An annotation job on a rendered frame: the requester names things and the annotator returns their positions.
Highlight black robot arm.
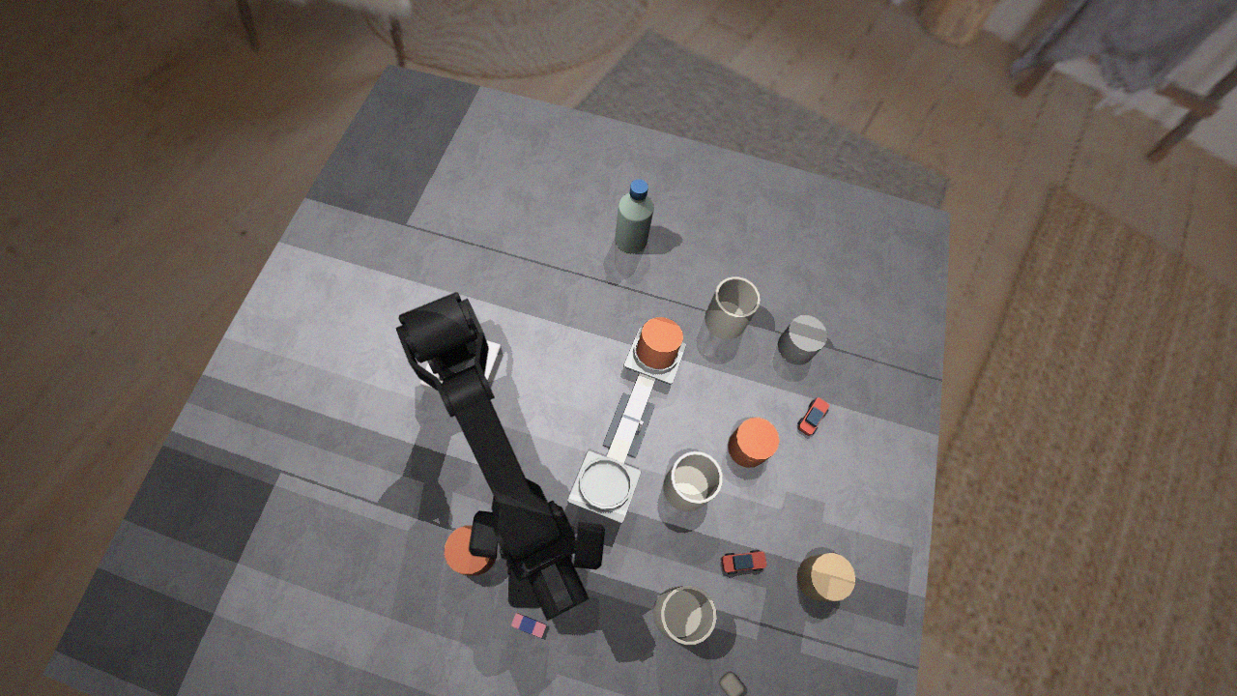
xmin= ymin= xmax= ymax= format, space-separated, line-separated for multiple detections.
xmin=396 ymin=292 xmax=589 ymax=621

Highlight white balance beam with square end pans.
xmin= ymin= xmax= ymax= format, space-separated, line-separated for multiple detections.
xmin=567 ymin=328 xmax=687 ymax=524

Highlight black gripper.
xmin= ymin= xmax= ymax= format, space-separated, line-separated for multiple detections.
xmin=469 ymin=511 xmax=605 ymax=569

